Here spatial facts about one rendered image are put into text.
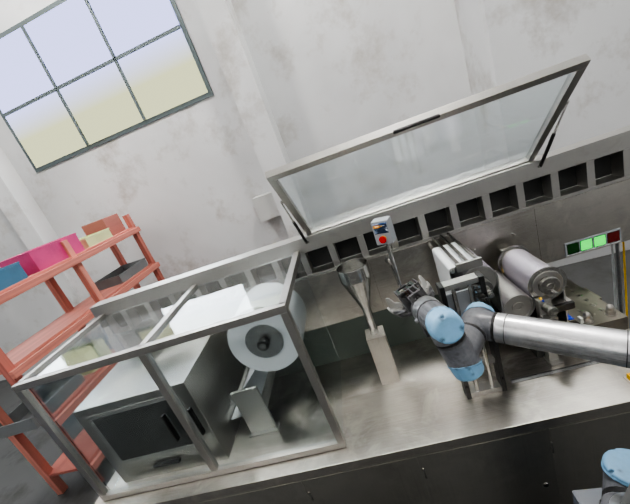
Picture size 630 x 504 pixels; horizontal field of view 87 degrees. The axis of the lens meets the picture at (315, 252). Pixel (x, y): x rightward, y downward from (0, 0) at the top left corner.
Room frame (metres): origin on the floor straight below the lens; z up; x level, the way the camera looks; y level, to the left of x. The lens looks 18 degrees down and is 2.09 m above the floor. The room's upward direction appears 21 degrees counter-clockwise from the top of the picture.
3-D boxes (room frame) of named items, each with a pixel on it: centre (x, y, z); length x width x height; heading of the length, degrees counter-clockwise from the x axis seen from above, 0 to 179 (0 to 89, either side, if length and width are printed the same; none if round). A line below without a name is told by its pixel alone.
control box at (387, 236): (1.25, -0.28, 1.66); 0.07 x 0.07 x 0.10; 55
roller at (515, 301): (1.27, -0.72, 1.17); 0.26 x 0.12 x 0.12; 171
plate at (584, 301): (1.26, -1.03, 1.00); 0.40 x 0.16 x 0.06; 171
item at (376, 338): (1.35, -0.13, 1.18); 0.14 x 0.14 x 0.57
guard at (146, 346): (1.42, 0.71, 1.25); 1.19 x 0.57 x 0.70; 81
